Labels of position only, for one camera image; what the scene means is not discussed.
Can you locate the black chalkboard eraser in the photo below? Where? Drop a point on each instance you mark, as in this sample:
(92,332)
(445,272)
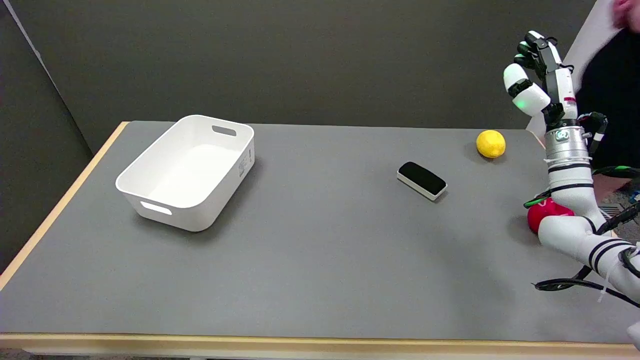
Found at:
(421,180)

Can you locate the yellow lemon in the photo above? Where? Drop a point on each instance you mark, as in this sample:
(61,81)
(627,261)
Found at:
(490,143)

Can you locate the grey table mat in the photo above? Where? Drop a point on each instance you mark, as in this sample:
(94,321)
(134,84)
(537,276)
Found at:
(320,250)

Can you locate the red apple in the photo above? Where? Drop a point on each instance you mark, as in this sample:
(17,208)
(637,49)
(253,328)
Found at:
(537,214)

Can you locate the person in black clothing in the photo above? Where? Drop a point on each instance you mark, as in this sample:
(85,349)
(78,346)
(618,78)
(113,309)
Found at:
(615,95)

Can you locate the floor vent grille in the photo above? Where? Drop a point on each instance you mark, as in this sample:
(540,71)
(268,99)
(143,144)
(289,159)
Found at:
(611,212)

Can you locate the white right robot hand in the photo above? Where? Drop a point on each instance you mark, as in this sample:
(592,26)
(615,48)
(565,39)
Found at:
(561,85)

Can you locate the white plastic storage bin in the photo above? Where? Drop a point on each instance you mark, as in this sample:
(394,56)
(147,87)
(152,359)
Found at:
(187,172)

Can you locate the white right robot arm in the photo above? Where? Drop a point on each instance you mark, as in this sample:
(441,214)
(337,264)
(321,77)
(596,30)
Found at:
(570,180)

